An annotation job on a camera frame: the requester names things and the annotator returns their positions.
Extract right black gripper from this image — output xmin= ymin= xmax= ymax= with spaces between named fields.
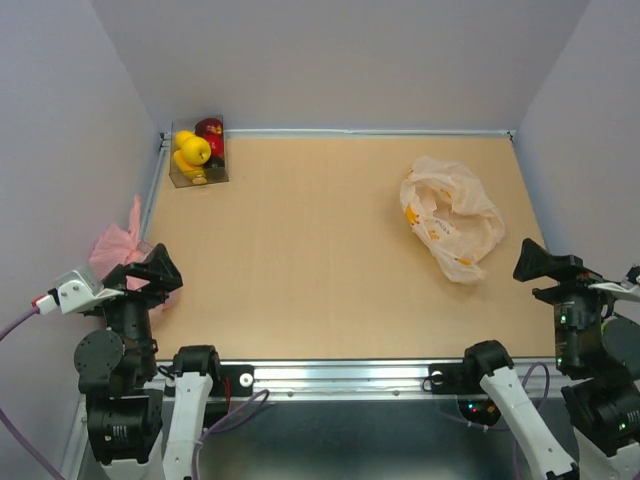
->
xmin=512 ymin=233 xmax=631 ymax=369

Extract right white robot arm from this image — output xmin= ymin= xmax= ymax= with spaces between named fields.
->
xmin=460 ymin=238 xmax=639 ymax=479

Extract yellow fruit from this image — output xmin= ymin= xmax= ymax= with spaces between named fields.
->
xmin=173 ymin=150 xmax=206 ymax=182

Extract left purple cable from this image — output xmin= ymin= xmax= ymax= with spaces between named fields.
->
xmin=0 ymin=294 xmax=271 ymax=480

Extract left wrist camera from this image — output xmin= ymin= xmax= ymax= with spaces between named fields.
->
xmin=31 ymin=267 xmax=124 ymax=315

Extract dark red apple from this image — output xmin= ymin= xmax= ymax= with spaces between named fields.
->
xmin=194 ymin=117 xmax=224 ymax=137

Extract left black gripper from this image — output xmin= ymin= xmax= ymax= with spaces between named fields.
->
xmin=92 ymin=237 xmax=183 ymax=372

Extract transparent grey plastic box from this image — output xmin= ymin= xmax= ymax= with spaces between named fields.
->
xmin=169 ymin=115 xmax=229 ymax=188

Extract translucent printed plastic bag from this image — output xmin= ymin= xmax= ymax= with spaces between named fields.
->
xmin=399 ymin=156 xmax=506 ymax=285

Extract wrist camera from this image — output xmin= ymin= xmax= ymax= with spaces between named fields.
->
xmin=31 ymin=267 xmax=124 ymax=315
xmin=589 ymin=265 xmax=640 ymax=303

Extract pink plastic bag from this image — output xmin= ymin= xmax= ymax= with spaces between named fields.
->
xmin=88 ymin=196 xmax=178 ymax=316

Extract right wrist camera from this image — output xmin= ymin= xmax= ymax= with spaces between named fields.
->
xmin=589 ymin=265 xmax=640 ymax=303

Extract bright red round fruit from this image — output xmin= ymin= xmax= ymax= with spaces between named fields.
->
xmin=204 ymin=134 xmax=225 ymax=158

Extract aluminium front rail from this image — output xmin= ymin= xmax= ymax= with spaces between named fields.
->
xmin=149 ymin=355 xmax=561 ymax=401

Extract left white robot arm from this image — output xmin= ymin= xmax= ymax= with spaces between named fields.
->
xmin=74 ymin=244 xmax=223 ymax=479

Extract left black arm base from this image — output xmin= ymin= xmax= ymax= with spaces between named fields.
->
xmin=158 ymin=362 xmax=254 ymax=399

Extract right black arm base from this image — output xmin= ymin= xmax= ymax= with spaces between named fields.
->
xmin=421 ymin=360 xmax=484 ymax=395

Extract yellow lemon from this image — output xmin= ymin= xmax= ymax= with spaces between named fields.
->
xmin=174 ymin=130 xmax=194 ymax=150
xmin=180 ymin=136 xmax=211 ymax=165

